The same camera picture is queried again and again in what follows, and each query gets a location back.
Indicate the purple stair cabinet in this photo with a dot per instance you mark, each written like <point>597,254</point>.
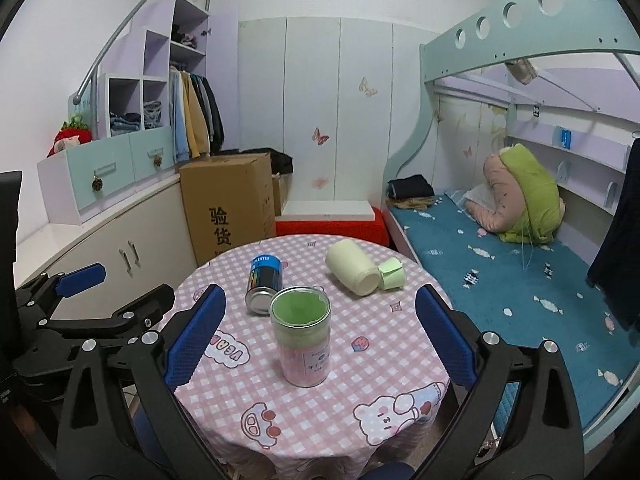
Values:
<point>125,155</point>

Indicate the low white cabinet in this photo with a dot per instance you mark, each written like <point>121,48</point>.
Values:
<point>100,245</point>

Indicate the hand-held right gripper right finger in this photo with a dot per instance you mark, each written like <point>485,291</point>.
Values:
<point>446,342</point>

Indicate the yellow hanging jacket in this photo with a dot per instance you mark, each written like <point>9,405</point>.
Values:
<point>196,120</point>

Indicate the black bag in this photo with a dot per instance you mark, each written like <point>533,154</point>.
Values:
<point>277,160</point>

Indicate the beige butterfly sticker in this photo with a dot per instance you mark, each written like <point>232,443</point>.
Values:
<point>368,87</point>

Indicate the white box lid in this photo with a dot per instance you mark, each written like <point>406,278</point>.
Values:
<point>325,209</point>

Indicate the pink checkered tablecloth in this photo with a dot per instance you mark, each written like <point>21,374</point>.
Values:
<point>375,385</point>

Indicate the blue metal can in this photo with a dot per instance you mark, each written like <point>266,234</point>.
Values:
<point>265,272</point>

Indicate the grey metal handrail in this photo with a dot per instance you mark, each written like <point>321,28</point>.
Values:
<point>115,40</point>

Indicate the rolled green and pink bedding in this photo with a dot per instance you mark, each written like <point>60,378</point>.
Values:
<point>492,210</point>

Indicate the dark hanging jackets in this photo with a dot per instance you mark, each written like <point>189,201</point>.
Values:
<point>214,115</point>

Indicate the dark hanging garment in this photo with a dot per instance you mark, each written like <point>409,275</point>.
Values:
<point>617,260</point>

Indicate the blue printed bedsheet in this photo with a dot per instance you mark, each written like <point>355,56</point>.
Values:
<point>500,285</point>

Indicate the teal bunk bed frame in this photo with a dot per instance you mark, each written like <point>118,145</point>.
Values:
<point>505,30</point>

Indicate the light blue hanging shirt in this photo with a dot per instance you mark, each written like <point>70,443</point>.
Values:
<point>179,120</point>

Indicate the white pillow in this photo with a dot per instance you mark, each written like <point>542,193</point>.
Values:
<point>477,197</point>

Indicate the white wardrobe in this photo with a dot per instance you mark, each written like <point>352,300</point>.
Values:
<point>315,85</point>

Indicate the pink butterfly sticker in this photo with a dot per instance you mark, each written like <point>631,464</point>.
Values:
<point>320,136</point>

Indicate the green blanket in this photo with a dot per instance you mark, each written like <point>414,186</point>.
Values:
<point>532,195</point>

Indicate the red storage box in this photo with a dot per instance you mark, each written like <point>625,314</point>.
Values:
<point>330,232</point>

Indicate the strawberry plush toy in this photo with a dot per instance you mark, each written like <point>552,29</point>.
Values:
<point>70,137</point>

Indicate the small blue box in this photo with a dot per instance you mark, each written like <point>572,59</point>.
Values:
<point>566,138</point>

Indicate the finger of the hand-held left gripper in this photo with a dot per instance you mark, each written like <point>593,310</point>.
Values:
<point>135,312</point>
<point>80,277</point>

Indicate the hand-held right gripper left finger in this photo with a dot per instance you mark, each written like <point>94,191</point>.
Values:
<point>194,342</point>

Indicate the folded blue jeans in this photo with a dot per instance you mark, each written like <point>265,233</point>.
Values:
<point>125,124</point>

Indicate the cream cup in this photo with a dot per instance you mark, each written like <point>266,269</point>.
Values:
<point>347,265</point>

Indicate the large cardboard box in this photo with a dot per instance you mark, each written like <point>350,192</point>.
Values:
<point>235,195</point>

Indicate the clear jar with green lining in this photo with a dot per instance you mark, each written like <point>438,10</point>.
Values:
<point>302,355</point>

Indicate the dark folded clothes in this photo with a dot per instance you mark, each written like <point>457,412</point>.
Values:
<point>410,186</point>

